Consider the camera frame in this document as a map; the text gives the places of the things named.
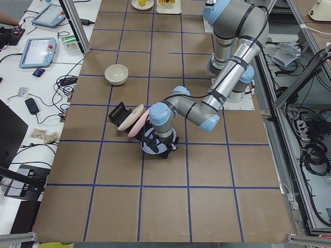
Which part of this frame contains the black plate rack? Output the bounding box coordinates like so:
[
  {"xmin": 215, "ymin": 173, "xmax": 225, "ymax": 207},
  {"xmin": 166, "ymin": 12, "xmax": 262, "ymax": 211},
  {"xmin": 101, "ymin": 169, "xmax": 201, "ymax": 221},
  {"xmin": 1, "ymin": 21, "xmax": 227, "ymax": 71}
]
[{"xmin": 108, "ymin": 102, "xmax": 179, "ymax": 159}]

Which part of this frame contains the white rectangular tray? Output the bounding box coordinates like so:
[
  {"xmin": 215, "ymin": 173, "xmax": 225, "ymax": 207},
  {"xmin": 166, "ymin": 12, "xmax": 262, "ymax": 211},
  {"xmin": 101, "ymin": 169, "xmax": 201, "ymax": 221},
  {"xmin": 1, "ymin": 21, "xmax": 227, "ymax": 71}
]
[{"xmin": 156, "ymin": 0, "xmax": 182, "ymax": 14}]

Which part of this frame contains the aluminium frame post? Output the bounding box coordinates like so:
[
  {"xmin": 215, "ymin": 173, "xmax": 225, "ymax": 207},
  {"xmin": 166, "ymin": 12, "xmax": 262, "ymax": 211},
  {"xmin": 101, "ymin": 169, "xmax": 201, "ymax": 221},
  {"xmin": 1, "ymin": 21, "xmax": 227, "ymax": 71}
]
[{"xmin": 59, "ymin": 0, "xmax": 91, "ymax": 54}]

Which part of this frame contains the teach pendant tablet far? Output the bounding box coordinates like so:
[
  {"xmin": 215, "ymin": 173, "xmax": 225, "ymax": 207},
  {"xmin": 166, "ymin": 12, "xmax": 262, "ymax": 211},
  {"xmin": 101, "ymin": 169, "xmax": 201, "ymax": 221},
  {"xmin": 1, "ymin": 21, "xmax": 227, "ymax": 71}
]
[{"xmin": 32, "ymin": 4, "xmax": 66, "ymax": 28}]

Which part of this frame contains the cream plate under lemon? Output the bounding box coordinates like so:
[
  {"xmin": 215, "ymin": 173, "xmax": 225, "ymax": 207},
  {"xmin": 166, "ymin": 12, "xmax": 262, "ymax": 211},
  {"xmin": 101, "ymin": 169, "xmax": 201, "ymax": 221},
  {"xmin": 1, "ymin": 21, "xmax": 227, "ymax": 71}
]
[{"xmin": 131, "ymin": 0, "xmax": 154, "ymax": 11}]

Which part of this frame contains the cream plate in rack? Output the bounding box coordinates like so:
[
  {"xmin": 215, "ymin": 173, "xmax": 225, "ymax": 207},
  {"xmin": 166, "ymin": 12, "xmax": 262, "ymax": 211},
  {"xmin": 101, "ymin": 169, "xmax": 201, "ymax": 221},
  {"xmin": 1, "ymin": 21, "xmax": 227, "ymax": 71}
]
[{"xmin": 117, "ymin": 103, "xmax": 144, "ymax": 131}]

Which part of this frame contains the pink plate in rack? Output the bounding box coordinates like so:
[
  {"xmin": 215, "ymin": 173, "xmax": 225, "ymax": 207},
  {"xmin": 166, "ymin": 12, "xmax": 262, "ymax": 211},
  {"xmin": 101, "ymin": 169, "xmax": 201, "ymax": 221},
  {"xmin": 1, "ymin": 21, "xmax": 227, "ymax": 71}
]
[{"xmin": 128, "ymin": 109, "xmax": 149, "ymax": 137}]

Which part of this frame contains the light blue plate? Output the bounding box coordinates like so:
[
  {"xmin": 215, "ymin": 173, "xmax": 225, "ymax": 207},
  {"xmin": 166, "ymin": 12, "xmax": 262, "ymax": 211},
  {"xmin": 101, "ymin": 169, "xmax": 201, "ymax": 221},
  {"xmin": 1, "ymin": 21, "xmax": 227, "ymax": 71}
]
[{"xmin": 140, "ymin": 128, "xmax": 177, "ymax": 155}]

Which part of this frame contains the black monitor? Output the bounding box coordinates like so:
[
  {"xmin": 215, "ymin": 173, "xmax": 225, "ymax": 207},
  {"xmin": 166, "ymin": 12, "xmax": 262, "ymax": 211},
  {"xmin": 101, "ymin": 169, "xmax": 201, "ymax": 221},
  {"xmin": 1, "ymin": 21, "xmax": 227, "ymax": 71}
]
[{"xmin": 0, "ymin": 100, "xmax": 28, "ymax": 168}]

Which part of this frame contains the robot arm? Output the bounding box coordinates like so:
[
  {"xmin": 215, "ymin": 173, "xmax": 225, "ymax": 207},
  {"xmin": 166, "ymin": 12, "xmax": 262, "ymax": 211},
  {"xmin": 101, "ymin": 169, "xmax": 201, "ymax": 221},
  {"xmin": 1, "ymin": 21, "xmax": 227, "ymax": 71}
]
[{"xmin": 141, "ymin": 1, "xmax": 269, "ymax": 154}]

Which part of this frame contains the yellow lemon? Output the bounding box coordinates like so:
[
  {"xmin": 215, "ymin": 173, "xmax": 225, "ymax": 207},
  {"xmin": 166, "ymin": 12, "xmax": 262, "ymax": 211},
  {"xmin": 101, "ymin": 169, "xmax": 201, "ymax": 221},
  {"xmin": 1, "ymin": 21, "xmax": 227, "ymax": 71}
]
[{"xmin": 138, "ymin": 0, "xmax": 146, "ymax": 6}]

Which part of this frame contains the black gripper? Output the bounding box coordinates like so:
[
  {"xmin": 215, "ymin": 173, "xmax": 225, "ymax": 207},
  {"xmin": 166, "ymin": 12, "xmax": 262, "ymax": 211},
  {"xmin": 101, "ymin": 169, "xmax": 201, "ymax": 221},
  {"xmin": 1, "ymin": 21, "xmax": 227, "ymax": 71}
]
[{"xmin": 141, "ymin": 130, "xmax": 179, "ymax": 154}]

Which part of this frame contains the white ceramic bowl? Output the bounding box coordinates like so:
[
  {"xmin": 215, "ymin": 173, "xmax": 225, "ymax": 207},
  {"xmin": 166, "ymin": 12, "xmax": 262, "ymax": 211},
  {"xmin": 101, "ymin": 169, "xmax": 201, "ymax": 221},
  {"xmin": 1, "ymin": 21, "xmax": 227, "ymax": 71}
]
[{"xmin": 104, "ymin": 64, "xmax": 129, "ymax": 86}]

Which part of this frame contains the teach pendant tablet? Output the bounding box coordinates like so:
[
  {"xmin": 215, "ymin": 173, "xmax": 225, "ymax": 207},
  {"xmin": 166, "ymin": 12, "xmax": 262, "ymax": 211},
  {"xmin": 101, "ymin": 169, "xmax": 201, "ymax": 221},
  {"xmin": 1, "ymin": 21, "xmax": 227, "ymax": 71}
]
[
  {"xmin": 19, "ymin": 37, "xmax": 57, "ymax": 69},
  {"xmin": 32, "ymin": 4, "xmax": 66, "ymax": 28}
]

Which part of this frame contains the black smartphone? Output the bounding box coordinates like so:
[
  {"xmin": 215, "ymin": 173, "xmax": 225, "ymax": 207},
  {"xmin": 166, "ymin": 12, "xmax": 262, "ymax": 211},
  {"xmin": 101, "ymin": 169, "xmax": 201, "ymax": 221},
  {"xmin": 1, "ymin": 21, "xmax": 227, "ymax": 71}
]
[{"xmin": 25, "ymin": 98, "xmax": 40, "ymax": 115}]

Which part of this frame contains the striped bread loaf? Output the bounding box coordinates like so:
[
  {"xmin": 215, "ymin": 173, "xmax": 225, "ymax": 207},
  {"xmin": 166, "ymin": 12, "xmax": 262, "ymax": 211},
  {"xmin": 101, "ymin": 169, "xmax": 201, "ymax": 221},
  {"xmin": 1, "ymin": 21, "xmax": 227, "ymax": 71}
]
[{"xmin": 158, "ymin": 0, "xmax": 176, "ymax": 5}]

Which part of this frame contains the green white small box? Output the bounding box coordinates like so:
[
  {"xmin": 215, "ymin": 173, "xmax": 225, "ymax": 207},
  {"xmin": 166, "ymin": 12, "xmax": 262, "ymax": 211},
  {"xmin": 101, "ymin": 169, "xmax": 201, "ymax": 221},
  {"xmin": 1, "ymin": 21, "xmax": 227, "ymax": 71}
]
[{"xmin": 61, "ymin": 35, "xmax": 79, "ymax": 51}]

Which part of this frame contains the teach pendant tablet near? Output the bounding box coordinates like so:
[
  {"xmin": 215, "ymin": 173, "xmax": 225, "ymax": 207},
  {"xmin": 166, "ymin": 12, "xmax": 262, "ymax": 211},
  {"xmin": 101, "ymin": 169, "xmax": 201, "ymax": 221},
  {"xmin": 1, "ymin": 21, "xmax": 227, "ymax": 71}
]
[{"xmin": 19, "ymin": 37, "xmax": 57, "ymax": 69}]

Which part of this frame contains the black power adapter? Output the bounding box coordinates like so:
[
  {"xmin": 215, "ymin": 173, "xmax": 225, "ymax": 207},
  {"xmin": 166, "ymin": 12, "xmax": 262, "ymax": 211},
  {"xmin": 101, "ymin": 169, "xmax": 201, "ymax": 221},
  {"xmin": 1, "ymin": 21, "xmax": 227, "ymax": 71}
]
[{"xmin": 80, "ymin": 19, "xmax": 95, "ymax": 26}]

